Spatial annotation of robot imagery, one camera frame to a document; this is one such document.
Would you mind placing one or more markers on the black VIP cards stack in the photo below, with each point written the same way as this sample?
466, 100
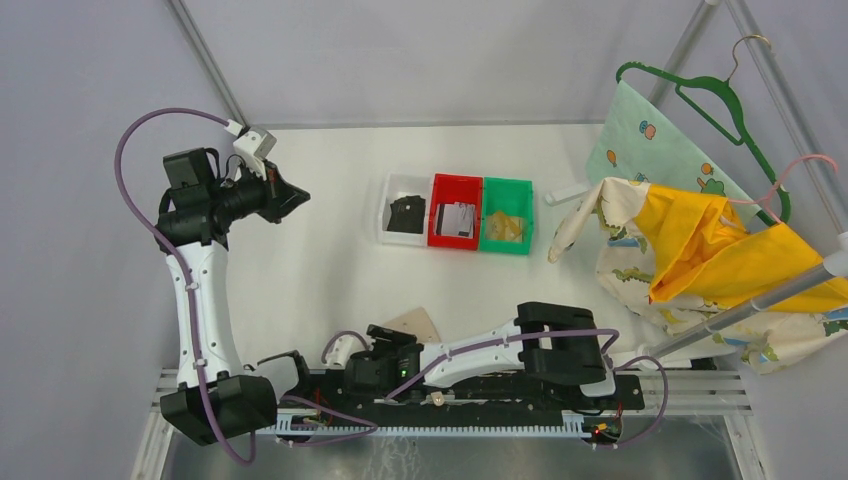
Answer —
407, 215

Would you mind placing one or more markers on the white cards stack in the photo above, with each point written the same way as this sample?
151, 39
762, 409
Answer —
455, 220

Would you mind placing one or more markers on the metal clothes rail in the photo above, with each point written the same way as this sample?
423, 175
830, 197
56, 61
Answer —
833, 266

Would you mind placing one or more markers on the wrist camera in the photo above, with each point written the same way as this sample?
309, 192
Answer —
252, 145
341, 351

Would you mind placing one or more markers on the light green cartoon cloth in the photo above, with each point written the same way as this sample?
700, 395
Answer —
639, 143

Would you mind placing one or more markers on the yellow cloth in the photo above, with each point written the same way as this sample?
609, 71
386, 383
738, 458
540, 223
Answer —
702, 250

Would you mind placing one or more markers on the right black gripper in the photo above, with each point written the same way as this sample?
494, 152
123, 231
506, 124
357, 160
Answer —
400, 339

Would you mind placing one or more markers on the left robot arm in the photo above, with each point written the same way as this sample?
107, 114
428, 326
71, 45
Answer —
218, 396

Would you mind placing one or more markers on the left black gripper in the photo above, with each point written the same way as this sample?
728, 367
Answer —
280, 198

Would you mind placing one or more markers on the white plastic bin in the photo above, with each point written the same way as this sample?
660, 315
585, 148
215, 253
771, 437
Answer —
397, 185

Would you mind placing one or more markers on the green plastic bin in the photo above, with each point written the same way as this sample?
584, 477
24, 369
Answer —
515, 197

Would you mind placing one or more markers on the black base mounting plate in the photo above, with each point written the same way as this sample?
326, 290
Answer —
497, 400

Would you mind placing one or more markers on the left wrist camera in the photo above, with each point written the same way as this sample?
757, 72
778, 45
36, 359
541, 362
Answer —
252, 145

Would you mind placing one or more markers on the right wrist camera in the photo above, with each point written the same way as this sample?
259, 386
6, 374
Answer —
341, 351

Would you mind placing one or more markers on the gold cards stack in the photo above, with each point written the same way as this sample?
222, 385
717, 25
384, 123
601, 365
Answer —
501, 227

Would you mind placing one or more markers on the aluminium rail frame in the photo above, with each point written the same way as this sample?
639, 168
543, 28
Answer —
691, 392

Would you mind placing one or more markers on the red plastic bin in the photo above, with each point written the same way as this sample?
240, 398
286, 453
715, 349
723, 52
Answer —
448, 188

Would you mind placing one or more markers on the white slotted cable duct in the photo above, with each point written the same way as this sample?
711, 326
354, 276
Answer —
570, 427

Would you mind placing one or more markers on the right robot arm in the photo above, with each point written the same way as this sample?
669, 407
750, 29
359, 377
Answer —
550, 343

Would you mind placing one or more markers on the cream cartoon print cloth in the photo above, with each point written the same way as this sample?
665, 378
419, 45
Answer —
769, 341

